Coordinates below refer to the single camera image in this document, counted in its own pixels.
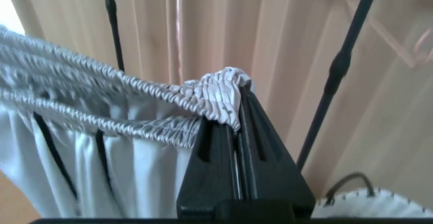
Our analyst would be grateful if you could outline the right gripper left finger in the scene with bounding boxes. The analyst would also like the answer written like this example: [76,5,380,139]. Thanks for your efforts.
[176,115,240,218]

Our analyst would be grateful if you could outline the pale grey shorts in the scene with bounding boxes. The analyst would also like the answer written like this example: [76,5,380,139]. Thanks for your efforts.
[0,24,253,219]

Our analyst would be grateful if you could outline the white laundry basket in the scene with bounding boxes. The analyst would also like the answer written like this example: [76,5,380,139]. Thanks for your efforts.
[311,172,433,219]

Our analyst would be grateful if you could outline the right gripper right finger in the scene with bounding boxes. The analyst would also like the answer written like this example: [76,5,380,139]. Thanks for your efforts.
[238,87,316,218]

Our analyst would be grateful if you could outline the black clothes rack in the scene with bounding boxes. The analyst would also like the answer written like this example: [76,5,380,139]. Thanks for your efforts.
[103,0,383,173]

